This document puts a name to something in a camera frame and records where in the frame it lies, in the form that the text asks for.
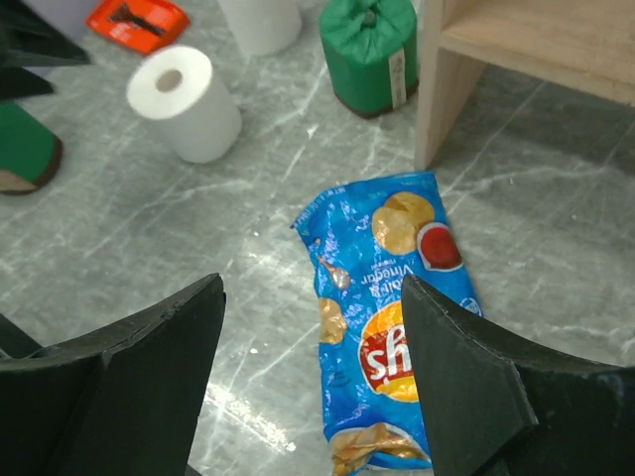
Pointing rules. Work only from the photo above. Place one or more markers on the green wrapped roll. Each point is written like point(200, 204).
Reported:
point(371, 52)
point(31, 154)

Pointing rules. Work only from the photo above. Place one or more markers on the white paper towel roll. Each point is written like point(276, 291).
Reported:
point(262, 27)
point(180, 95)

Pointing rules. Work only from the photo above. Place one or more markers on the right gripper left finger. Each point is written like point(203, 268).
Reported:
point(123, 399)

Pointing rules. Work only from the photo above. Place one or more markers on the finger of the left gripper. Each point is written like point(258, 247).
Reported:
point(28, 41)

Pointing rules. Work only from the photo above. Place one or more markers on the blue Lays chips bag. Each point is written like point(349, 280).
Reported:
point(364, 238)

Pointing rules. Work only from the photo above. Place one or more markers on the green wrapped roll left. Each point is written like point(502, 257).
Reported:
point(31, 154)

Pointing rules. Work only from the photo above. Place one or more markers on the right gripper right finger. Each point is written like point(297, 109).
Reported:
point(495, 403)

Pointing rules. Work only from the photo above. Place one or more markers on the green wrapped roll back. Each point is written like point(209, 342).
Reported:
point(371, 52)

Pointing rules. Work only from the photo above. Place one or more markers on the orange razor package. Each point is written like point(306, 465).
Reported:
point(141, 26)

